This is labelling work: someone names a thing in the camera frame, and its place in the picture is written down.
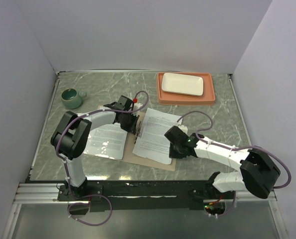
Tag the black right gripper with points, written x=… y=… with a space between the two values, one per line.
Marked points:
x=173 y=155

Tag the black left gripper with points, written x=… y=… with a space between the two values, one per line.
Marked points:
x=131 y=128

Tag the brown paper folder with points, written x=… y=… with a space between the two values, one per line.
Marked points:
x=129 y=157

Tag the printed paper sheet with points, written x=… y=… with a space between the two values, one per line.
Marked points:
x=107 y=141
x=151 y=143

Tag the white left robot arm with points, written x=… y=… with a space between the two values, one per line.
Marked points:
x=71 y=136

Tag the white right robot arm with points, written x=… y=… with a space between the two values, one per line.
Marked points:
x=254 y=170

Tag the metal folder clip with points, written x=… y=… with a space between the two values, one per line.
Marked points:
x=138 y=130

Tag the green ceramic cup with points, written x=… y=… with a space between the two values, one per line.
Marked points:
x=72 y=98

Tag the white rectangular plate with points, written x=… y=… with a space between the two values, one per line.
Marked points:
x=182 y=84

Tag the terracotta rectangular tray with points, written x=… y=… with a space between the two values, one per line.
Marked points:
x=206 y=99

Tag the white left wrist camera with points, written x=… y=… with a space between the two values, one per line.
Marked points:
x=136 y=107

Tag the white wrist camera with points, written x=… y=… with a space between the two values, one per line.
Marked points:
x=136 y=107
x=183 y=128

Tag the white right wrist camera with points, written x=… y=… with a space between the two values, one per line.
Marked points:
x=183 y=128

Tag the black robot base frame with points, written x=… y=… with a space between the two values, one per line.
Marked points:
x=142 y=195

